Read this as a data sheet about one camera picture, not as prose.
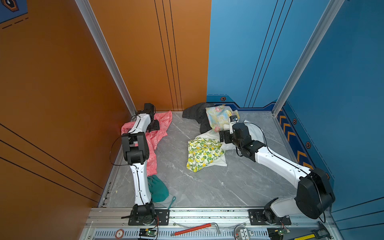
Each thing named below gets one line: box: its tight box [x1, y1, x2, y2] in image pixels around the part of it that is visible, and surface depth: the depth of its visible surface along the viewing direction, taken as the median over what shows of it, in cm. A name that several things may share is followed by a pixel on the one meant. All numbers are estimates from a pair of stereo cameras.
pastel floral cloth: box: [205, 105, 241, 134], surface depth 101 cm
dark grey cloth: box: [182, 102, 215, 134], surface depth 115 cm
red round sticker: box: [115, 228, 125, 240], surface depth 71 cm
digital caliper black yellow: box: [294, 221, 332, 240], surface depth 70 cm
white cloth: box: [243, 120, 265, 141], surface depth 107 cm
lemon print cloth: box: [186, 137, 226, 173], surface depth 93 cm
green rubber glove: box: [147, 175, 169, 203], surface depth 84 cm
